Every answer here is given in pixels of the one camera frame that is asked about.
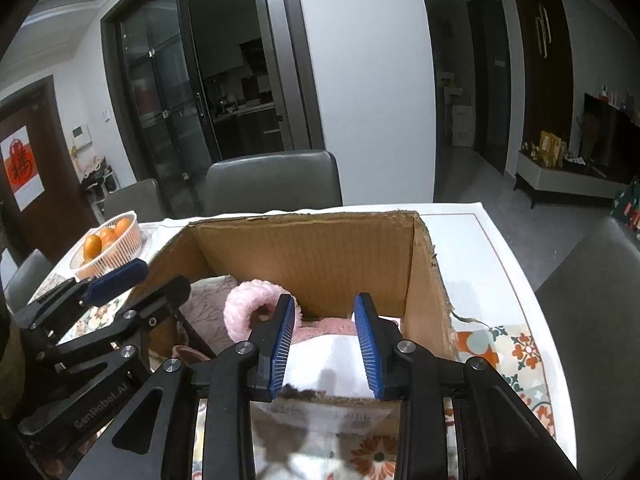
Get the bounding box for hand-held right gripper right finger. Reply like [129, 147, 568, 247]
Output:
[354, 292, 583, 480]

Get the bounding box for dark wooden door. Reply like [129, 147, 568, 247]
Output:
[0, 76, 98, 266]

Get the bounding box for pink fuzzy knit sock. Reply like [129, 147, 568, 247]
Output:
[223, 280, 403, 356]

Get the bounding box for white basket of oranges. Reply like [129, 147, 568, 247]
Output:
[69, 211, 145, 281]

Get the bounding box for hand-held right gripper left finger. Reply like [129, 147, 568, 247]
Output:
[67, 292, 297, 480]

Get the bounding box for low white tv cabinet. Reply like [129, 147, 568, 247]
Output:
[515, 150, 631, 209]

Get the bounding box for brown cardboard box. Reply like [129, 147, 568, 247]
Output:
[127, 210, 460, 433]

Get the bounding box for patterned tile print table mat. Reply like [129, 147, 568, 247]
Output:
[30, 270, 557, 480]

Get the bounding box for beige branch print cloth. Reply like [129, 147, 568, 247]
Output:
[177, 275, 241, 356]

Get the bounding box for glass sliding door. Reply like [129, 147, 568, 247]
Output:
[100, 0, 326, 218]

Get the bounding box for white towel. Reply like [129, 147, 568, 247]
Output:
[285, 332, 381, 398]

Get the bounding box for white box in hallway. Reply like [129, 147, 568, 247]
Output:
[451, 104, 475, 148]

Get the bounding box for dark television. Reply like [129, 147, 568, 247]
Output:
[582, 92, 640, 176]

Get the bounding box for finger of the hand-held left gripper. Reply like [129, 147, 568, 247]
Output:
[12, 259, 149, 345]
[36, 274, 192, 377]

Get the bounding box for cluttered small rack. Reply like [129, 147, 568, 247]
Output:
[80, 157, 121, 196]

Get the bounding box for green printed box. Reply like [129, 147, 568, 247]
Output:
[610, 175, 640, 233]

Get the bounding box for yellow packages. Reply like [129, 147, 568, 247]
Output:
[537, 130, 568, 166]

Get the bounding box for red and white door poster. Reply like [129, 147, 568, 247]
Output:
[0, 127, 45, 211]

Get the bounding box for dark tall double door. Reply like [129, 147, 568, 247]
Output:
[505, 0, 576, 181]

